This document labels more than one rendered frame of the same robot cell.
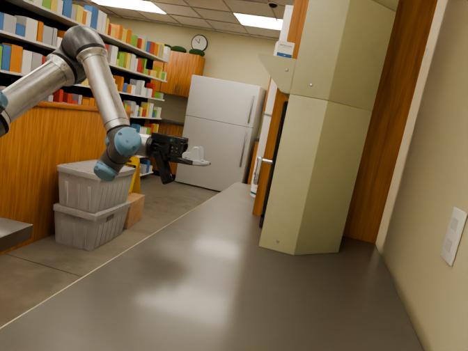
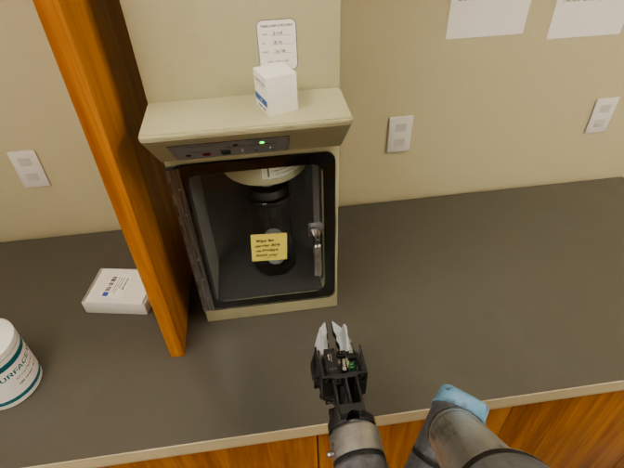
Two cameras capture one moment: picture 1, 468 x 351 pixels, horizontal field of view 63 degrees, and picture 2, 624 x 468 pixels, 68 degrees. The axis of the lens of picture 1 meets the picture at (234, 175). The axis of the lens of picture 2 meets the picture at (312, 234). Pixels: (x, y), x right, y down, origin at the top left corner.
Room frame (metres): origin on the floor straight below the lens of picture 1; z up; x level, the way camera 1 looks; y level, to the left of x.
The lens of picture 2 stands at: (1.42, 0.59, 1.84)
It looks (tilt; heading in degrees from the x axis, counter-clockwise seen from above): 41 degrees down; 252
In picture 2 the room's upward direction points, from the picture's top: 2 degrees counter-clockwise
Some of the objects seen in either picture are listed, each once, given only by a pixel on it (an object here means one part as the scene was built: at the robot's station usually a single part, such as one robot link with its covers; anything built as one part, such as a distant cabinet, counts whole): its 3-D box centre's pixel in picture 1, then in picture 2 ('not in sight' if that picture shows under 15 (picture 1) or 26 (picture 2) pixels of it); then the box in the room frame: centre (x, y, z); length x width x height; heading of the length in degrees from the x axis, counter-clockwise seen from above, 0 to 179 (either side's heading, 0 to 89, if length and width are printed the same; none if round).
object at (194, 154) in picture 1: (196, 156); (343, 336); (1.23, 0.13, 1.17); 0.09 x 0.03 x 0.06; 77
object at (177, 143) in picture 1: (168, 147); (344, 391); (1.26, 0.23, 1.17); 0.12 x 0.08 x 0.09; 79
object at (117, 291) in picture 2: not in sight; (123, 291); (1.64, -0.34, 0.96); 0.16 x 0.12 x 0.04; 157
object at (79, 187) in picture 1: (97, 184); not in sight; (3.25, 1.16, 0.49); 0.60 x 0.42 x 0.33; 168
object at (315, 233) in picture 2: (263, 170); (316, 253); (1.20, -0.09, 1.17); 0.05 x 0.03 x 0.10; 78
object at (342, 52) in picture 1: (326, 130); (253, 151); (1.27, -0.27, 1.33); 0.32 x 0.25 x 0.77; 168
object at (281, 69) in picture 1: (279, 80); (250, 137); (1.31, -0.09, 1.46); 0.32 x 0.11 x 0.10; 168
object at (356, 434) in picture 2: (145, 145); (353, 444); (1.28, 0.31, 1.17); 0.08 x 0.05 x 0.08; 169
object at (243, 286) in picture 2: (278, 162); (264, 240); (1.30, -0.14, 1.19); 0.30 x 0.01 x 0.40; 168
